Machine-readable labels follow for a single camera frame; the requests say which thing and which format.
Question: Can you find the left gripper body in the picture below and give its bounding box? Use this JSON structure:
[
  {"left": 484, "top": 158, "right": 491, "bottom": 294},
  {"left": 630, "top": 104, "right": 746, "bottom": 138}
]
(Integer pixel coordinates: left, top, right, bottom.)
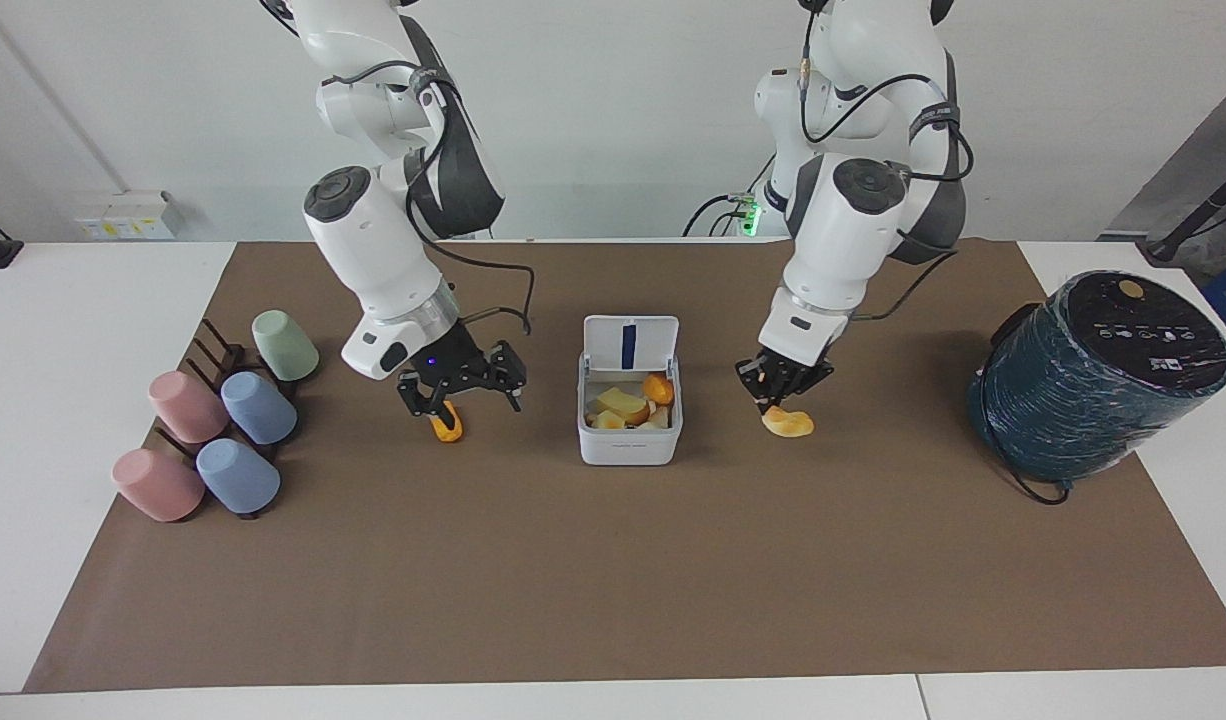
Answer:
[{"left": 757, "top": 345, "right": 826, "bottom": 391}]

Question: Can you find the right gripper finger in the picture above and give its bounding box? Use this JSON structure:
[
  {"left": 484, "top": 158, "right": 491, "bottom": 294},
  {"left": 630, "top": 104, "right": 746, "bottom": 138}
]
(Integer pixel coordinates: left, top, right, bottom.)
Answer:
[
  {"left": 478, "top": 339, "right": 528, "bottom": 413},
  {"left": 396, "top": 369, "right": 457, "bottom": 420}
]

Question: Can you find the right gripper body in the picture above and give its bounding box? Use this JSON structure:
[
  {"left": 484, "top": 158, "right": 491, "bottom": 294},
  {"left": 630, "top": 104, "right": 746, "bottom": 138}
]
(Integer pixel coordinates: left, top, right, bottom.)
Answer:
[{"left": 411, "top": 318, "right": 498, "bottom": 397}]

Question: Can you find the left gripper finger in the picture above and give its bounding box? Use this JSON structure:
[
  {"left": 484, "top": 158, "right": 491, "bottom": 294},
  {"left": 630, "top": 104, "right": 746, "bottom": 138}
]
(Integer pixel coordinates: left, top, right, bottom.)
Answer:
[
  {"left": 734, "top": 357, "right": 782, "bottom": 414},
  {"left": 787, "top": 362, "right": 837, "bottom": 403}
]

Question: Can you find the white lidded trash bin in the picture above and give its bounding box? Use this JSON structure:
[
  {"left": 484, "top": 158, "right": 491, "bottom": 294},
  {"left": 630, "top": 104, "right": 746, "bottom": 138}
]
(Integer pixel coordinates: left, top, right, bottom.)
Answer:
[{"left": 577, "top": 314, "right": 685, "bottom": 467}]

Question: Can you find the pale orange peel piece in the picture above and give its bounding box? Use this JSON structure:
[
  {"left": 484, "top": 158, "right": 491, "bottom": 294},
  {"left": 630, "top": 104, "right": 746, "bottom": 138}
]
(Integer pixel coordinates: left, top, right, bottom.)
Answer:
[{"left": 760, "top": 404, "right": 816, "bottom": 440}]

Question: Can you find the yellow fruit scrap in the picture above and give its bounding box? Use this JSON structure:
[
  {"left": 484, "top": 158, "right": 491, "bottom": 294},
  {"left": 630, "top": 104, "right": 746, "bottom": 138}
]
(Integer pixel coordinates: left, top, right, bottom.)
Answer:
[{"left": 596, "top": 386, "right": 652, "bottom": 425}]

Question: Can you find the green plastic cup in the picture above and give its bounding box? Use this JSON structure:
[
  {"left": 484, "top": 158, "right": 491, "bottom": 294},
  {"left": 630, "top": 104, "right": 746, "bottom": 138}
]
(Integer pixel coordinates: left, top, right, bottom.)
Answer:
[{"left": 250, "top": 309, "right": 321, "bottom": 384}]

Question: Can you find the blue plastic cup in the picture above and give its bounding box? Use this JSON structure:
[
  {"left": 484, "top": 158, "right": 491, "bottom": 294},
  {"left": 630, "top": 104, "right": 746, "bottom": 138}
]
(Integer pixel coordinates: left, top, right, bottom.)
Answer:
[
  {"left": 194, "top": 437, "right": 282, "bottom": 516},
  {"left": 220, "top": 370, "right": 299, "bottom": 446}
]

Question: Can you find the dark brown cup rack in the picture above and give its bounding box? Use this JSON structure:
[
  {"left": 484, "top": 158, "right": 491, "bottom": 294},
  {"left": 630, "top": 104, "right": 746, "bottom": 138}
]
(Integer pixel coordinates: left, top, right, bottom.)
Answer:
[{"left": 151, "top": 317, "right": 306, "bottom": 522}]

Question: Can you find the pink plastic cup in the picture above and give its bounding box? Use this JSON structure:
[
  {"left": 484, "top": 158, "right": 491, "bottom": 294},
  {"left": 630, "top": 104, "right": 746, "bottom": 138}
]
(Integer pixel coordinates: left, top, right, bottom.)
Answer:
[
  {"left": 148, "top": 370, "right": 230, "bottom": 445},
  {"left": 111, "top": 448, "right": 207, "bottom": 524}
]

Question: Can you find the dark teal wrapped cylindrical appliance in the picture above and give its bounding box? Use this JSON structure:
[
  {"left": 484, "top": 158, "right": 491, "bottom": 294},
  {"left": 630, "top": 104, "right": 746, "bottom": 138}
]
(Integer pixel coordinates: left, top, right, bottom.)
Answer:
[{"left": 967, "top": 269, "right": 1226, "bottom": 487}]

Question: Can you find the white wall socket box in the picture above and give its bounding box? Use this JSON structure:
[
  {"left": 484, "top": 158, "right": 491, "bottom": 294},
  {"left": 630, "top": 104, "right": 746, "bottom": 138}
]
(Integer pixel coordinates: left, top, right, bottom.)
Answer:
[{"left": 71, "top": 189, "right": 186, "bottom": 242}]

